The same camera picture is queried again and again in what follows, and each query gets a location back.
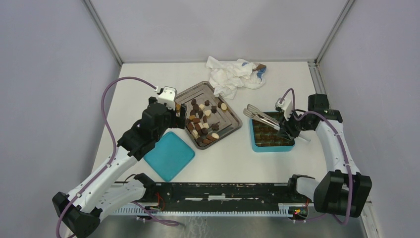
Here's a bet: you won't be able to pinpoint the teal box lid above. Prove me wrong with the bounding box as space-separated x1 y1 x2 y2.
144 131 195 182

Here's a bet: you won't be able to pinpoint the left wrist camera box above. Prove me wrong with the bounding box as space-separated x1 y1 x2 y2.
157 86 177 110

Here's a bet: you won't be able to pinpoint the steel tray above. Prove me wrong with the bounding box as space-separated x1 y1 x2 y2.
175 81 242 150

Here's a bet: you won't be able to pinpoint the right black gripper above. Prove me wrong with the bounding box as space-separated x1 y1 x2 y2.
276 108 313 140

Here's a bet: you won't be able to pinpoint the steel tongs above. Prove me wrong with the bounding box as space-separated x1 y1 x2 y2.
243 104 311 143

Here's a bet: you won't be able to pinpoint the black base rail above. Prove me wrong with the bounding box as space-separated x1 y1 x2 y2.
124 182 309 213

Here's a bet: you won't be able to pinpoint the white crumpled cloth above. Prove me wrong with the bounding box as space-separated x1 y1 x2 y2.
206 56 267 99

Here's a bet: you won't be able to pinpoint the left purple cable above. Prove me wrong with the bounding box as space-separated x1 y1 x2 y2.
55 76 180 238

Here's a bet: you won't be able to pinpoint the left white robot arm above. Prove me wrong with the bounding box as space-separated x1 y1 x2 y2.
52 97 187 238

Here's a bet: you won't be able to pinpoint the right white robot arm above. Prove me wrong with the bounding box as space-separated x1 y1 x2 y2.
275 94 372 220

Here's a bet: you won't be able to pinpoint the teal chocolate box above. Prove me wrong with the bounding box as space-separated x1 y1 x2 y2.
249 119 295 152

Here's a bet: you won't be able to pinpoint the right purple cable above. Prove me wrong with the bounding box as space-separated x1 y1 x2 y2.
279 88 354 226

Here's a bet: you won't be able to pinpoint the purple cable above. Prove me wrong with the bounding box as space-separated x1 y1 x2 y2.
55 76 180 238
279 88 354 226

